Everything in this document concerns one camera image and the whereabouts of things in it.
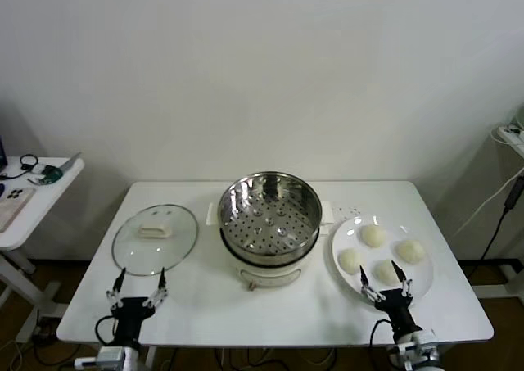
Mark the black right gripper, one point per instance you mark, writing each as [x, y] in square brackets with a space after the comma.
[395, 305]

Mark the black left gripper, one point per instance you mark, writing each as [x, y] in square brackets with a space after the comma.
[129, 313]

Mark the white steamed baozi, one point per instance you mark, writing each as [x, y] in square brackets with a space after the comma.
[373, 236]
[385, 272]
[350, 261]
[409, 250]

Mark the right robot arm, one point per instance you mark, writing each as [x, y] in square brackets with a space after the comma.
[417, 352]

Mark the stainless steel steamer basket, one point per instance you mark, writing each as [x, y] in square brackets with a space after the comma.
[312, 219]

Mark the white round plate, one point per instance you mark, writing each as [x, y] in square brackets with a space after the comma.
[417, 281]

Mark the white table leg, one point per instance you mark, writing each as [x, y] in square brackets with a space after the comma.
[150, 358]

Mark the white electric cooking pot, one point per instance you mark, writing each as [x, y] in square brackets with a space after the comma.
[266, 274]

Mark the white side table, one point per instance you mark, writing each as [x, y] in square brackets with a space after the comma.
[49, 191]

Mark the green small device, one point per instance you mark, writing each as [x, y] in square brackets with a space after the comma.
[53, 172]

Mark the grey flat panel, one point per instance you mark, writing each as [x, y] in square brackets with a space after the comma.
[69, 162]

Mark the silver clip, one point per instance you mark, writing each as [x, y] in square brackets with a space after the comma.
[36, 180]

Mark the white phone with lenses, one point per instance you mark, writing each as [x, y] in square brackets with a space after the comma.
[16, 193]

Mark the white power strip with plugs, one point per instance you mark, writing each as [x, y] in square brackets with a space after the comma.
[509, 134]

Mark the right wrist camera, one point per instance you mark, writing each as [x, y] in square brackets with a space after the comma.
[409, 352]

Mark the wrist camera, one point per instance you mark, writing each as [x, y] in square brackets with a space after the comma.
[409, 352]
[86, 363]

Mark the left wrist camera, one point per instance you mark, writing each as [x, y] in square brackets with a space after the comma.
[86, 363]

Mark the white desk frame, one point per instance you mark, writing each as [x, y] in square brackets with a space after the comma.
[509, 272]

